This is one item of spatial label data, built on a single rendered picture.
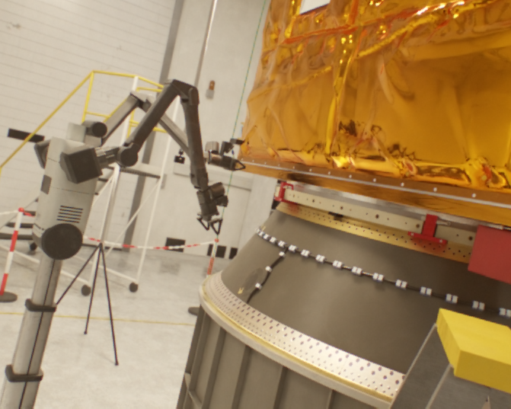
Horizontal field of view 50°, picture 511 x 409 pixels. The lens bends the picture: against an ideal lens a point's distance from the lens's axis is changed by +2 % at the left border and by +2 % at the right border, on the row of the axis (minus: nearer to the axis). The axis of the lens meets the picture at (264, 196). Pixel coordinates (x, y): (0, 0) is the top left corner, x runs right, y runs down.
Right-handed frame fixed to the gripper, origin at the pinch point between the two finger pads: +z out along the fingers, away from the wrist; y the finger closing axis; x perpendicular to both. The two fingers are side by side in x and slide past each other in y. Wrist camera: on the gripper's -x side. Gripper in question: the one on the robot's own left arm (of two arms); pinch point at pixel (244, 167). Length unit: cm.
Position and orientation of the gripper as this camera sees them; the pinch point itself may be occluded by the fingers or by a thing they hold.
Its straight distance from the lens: 281.4
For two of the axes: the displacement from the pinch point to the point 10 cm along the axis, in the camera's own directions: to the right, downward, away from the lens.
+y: -4.3, -1.2, 8.9
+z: 8.7, 1.9, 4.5
